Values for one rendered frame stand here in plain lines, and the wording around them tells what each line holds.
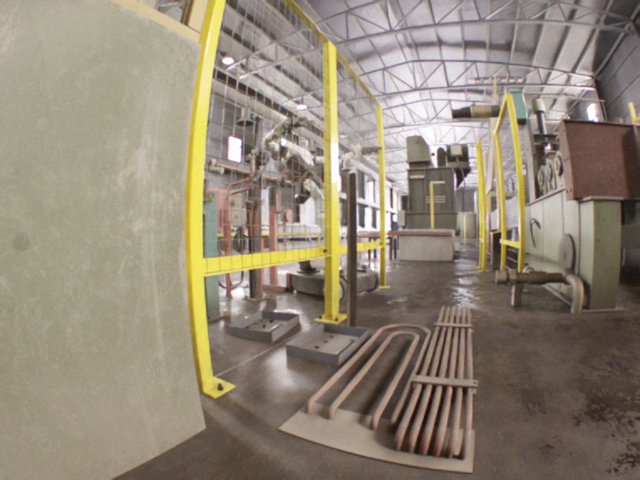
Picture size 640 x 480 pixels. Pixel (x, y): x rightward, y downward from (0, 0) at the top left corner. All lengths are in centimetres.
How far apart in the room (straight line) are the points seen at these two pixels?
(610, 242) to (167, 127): 234
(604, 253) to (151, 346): 233
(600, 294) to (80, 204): 247
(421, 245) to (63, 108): 535
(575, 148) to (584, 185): 26
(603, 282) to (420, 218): 463
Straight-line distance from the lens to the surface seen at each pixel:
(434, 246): 545
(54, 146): 59
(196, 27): 90
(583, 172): 235
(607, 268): 227
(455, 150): 641
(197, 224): 91
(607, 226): 225
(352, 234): 152
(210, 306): 186
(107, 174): 61
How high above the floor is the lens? 52
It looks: 1 degrees down
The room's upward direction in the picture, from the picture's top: straight up
